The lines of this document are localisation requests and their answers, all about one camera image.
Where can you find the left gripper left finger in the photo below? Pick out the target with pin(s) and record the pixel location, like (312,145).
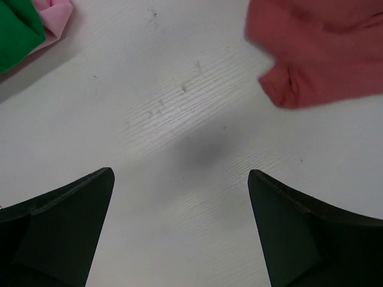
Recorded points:
(51,239)

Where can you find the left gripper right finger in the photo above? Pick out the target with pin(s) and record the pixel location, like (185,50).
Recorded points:
(307,242)

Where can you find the red t shirt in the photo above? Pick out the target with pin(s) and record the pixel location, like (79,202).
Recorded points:
(324,51)

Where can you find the green folded t shirt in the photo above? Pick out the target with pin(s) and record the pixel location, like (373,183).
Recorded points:
(21,32)

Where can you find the pink folded t shirt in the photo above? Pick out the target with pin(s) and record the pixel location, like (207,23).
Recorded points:
(54,15)

